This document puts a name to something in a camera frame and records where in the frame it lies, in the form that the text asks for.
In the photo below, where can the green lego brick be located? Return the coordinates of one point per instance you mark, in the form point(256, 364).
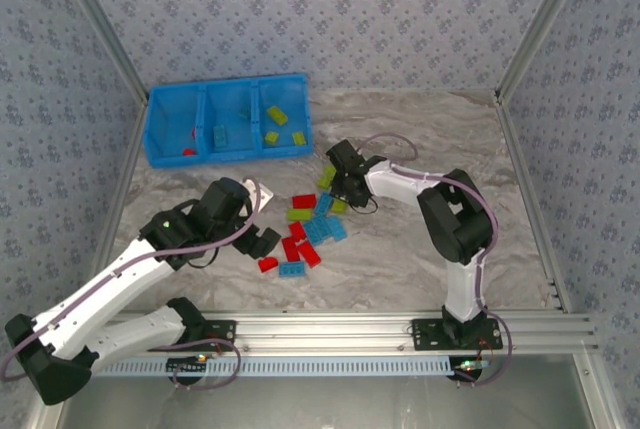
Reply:
point(276, 115)
point(340, 206)
point(299, 138)
point(300, 214)
point(271, 137)
point(327, 176)

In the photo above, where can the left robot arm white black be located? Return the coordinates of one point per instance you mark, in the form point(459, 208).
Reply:
point(100, 294)

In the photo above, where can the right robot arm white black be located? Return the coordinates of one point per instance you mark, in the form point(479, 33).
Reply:
point(455, 219)

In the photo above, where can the blue three-compartment plastic bin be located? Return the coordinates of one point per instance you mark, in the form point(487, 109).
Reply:
point(230, 99)

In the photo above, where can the small circuit board with LED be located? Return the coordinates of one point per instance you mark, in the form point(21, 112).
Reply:
point(187, 363)
point(472, 365)

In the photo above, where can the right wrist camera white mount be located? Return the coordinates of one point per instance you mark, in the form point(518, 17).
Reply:
point(372, 161)

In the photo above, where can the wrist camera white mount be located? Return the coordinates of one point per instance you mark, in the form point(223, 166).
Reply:
point(260, 195)
point(372, 161)

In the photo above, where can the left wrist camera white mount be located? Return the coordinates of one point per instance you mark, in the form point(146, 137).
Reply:
point(260, 195)

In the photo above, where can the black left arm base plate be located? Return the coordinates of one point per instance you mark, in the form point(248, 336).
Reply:
point(225, 329)

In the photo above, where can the aluminium table side rail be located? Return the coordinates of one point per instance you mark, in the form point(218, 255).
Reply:
point(522, 169)
point(127, 169)

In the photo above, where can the aluminium mounting rail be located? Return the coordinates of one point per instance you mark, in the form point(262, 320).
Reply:
point(325, 331)

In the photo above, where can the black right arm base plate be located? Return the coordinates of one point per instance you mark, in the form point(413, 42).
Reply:
point(422, 341)

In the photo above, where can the aluminium frame post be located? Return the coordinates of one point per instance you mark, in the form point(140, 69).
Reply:
point(545, 24)
point(100, 24)

